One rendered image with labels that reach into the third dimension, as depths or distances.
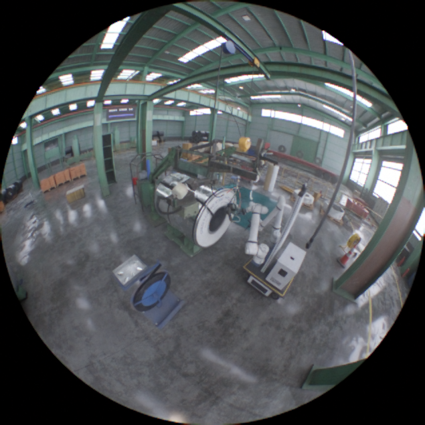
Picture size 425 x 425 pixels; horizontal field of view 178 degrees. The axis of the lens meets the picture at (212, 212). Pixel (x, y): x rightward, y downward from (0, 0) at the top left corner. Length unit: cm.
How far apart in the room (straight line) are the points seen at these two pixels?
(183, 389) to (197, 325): 107
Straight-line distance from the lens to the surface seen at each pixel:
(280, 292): 239
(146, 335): 231
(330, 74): 309
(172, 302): 233
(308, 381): 287
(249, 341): 232
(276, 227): 246
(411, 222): 365
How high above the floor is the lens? 219
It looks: 32 degrees down
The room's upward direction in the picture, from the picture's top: 7 degrees clockwise
